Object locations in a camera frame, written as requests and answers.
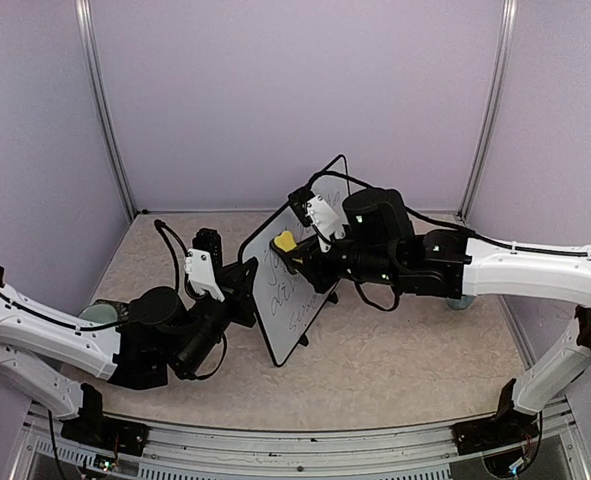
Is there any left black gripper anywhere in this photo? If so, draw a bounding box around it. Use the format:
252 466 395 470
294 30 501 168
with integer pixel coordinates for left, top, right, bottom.
175 257 258 377

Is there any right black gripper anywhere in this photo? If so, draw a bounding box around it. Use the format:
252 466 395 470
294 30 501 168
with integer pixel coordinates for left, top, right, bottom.
284 226 402 293

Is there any yellow black whiteboard eraser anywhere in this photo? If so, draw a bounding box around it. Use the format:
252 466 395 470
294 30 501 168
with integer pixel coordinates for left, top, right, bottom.
269 230 303 266

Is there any whiteboard wire stand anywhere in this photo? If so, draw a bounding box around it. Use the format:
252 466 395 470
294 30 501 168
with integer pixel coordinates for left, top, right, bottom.
297 291 339 348

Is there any white whiteboard black frame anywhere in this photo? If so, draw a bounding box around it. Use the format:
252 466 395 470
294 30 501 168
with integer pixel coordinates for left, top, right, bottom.
237 153 351 369

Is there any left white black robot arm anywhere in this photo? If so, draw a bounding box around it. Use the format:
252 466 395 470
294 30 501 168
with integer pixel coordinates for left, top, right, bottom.
0 260 258 456

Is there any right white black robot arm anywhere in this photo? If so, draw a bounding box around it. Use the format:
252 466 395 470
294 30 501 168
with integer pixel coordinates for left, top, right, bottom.
270 187 591 455

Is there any pale green ceramic bowl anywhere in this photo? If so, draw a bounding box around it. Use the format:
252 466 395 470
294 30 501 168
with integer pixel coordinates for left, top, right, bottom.
79 304 119 326

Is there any light blue ceramic mug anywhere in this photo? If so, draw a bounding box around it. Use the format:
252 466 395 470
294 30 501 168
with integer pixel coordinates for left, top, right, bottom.
446 295 476 311

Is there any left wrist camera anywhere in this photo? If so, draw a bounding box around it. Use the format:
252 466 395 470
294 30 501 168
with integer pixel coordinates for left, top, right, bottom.
184 227 225 302

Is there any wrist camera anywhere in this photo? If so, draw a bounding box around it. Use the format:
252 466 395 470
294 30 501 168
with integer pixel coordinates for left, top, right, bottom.
287 186 346 253
184 227 225 302

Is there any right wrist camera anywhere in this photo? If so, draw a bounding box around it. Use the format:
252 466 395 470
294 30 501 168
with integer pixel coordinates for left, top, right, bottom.
287 186 346 253

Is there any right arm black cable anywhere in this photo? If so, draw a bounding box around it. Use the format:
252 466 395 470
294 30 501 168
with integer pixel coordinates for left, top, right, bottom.
307 169 591 311

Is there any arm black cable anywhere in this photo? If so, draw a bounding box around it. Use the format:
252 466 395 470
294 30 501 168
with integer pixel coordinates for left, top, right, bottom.
307 169 591 311
153 217 229 381

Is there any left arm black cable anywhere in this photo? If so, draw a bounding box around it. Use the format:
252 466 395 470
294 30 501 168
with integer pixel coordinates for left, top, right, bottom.
153 217 229 381

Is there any aluminium front rail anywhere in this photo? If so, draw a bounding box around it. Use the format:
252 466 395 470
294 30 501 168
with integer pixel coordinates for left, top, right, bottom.
9 397 589 480

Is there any left aluminium corner post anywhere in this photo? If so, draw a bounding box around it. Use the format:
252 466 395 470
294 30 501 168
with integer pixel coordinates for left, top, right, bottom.
75 0 138 223

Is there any aluminium corner post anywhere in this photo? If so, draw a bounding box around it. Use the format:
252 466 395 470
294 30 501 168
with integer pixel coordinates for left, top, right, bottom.
458 0 518 223
75 0 138 223

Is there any right aluminium corner post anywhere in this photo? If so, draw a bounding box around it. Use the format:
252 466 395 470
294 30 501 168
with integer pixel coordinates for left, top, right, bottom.
458 0 518 223

